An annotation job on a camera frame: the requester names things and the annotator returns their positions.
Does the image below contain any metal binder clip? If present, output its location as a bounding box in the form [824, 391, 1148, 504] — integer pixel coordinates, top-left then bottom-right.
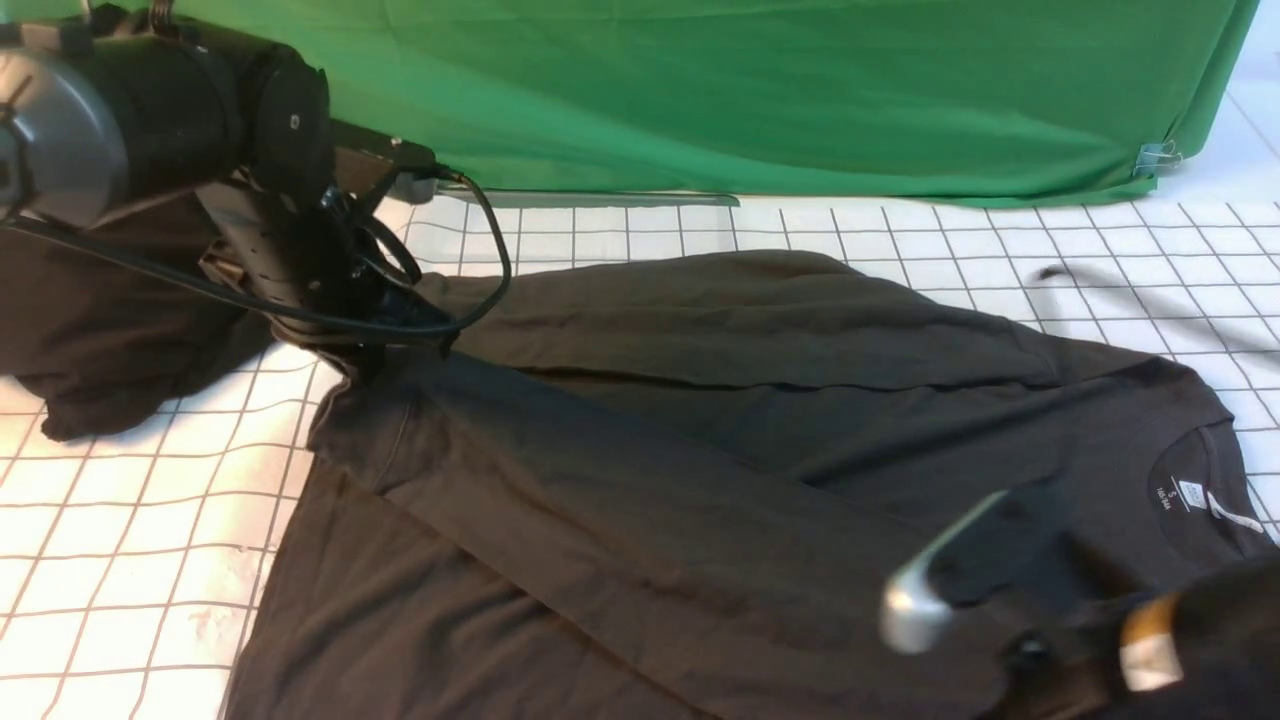
[1132, 140, 1184, 179]

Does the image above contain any black garment pile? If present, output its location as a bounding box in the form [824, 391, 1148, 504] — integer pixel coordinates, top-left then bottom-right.
[1, 227, 274, 442]

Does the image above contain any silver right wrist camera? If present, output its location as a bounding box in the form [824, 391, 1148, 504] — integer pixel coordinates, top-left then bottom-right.
[879, 491, 1006, 655]

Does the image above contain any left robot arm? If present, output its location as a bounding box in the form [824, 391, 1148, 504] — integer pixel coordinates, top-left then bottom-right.
[3, 1, 460, 379]

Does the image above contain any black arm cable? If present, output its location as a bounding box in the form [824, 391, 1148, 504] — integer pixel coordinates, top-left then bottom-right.
[0, 165, 513, 341]
[1036, 263, 1280, 361]

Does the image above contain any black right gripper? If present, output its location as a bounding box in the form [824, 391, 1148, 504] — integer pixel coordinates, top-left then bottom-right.
[929, 480, 1181, 719]

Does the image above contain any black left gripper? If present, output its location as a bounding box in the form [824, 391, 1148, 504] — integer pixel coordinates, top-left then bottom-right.
[196, 150, 451, 379]

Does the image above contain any green backdrop cloth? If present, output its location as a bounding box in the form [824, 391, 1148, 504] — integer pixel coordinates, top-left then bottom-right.
[174, 1, 1258, 208]

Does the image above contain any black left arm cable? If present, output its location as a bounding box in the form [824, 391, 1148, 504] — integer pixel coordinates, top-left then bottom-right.
[0, 165, 513, 341]

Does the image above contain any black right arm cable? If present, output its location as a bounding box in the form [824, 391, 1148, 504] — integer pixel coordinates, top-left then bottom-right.
[1036, 263, 1280, 361]

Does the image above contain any gray long-sleeve top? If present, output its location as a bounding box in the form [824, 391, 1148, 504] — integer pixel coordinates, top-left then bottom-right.
[225, 251, 1277, 719]

